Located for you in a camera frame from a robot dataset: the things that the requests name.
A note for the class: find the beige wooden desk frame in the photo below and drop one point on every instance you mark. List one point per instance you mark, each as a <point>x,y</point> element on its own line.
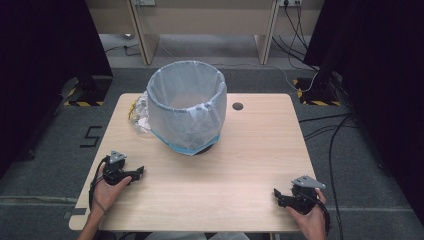
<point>206,20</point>

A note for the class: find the person's left hand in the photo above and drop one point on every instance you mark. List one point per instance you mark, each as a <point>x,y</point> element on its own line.
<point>106,196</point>

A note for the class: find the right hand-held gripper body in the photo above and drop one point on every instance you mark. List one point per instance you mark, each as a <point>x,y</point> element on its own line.
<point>303,200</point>

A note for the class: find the person's right hand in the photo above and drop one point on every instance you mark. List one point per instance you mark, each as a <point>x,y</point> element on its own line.
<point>313,225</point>

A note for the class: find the stand base with hazard tape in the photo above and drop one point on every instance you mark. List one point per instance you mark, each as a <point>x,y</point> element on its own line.
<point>88,91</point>
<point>316,95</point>

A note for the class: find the white wall power strip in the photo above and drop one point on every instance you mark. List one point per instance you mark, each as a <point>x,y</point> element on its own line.
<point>289,2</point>
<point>144,2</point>

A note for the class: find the black curtain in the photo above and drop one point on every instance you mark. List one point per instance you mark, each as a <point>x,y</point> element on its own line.
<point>43,66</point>
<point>376,83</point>

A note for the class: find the black table grommet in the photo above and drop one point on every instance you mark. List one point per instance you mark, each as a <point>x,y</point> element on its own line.
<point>237,106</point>

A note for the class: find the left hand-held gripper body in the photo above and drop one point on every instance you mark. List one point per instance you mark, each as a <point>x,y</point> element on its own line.
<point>115,170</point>

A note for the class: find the bin with blue plastic liner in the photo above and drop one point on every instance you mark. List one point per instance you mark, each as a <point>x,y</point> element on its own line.
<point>186,106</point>

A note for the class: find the crumpled clear plastic bag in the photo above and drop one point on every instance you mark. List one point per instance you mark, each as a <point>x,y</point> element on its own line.
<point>142,113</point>

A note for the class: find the blue trash bin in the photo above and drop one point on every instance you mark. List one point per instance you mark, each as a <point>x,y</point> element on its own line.
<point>181,149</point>

